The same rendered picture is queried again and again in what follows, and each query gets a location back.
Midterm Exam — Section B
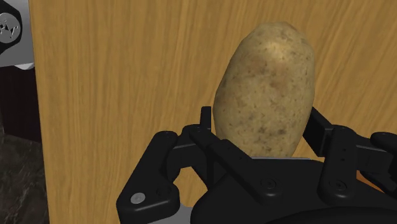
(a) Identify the dark robot stand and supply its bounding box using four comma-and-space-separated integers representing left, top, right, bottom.
0, 66, 43, 144

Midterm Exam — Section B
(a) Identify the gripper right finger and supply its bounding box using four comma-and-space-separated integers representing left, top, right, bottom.
302, 106, 397, 204

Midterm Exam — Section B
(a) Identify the brown potato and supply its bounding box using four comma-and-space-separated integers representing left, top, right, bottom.
212, 20, 316, 158

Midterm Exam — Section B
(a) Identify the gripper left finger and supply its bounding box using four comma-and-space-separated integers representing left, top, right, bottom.
116, 106, 282, 224

